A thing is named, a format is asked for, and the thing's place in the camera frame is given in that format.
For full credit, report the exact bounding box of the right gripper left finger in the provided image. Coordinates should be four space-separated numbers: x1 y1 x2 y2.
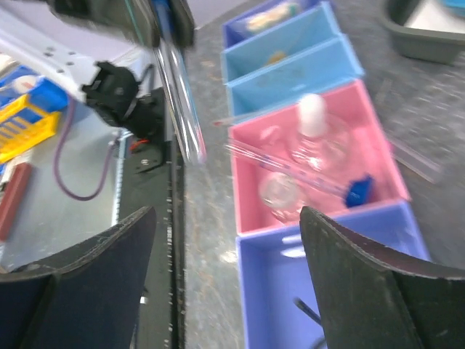
1 207 157 348

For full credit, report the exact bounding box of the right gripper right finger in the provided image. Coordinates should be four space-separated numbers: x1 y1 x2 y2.
300 207 464 348

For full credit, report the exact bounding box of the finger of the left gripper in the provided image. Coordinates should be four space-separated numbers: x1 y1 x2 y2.
50 0 159 47
170 0 195 47

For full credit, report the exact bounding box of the black wire ring stand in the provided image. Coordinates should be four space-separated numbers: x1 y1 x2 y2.
293 297 328 349

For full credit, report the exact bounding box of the blue base graduated cylinder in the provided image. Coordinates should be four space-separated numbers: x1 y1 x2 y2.
225 140 374 208

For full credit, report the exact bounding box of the small glass beaker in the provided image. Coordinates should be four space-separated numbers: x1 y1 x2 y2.
258 172 309 223

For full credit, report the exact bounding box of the glass alcohol lamp white cap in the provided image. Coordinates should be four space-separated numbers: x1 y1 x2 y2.
289 94 352 172

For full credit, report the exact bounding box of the test tube brush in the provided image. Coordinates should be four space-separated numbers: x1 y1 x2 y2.
266 51 286 65

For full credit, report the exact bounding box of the plastic bag of cotton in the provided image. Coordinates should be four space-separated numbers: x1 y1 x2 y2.
245 1 302 33

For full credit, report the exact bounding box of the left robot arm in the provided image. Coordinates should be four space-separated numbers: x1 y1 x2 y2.
1 1 201 150

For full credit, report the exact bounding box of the small purple bin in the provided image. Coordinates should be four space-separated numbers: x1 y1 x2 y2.
222 1 322 49

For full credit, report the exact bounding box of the large purple bin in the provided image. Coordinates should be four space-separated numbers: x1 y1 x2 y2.
237 201 430 349

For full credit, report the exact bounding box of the pink bin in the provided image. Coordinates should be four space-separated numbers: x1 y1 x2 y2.
229 80 411 235

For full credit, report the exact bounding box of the light blue bin right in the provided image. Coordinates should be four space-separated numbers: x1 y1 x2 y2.
226 34 365 116

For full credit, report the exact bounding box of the yellow plastic crate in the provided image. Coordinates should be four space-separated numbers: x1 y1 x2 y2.
1 95 62 164

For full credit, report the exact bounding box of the dark grey tray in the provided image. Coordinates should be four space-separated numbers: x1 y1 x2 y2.
380 0 464 65

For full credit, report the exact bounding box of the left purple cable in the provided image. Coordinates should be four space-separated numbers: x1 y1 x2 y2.
53 97 113 201

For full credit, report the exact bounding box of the light blue cable duct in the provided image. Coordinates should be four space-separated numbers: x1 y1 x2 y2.
111 130 125 225

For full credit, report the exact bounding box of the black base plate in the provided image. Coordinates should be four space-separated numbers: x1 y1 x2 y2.
119 87 186 349

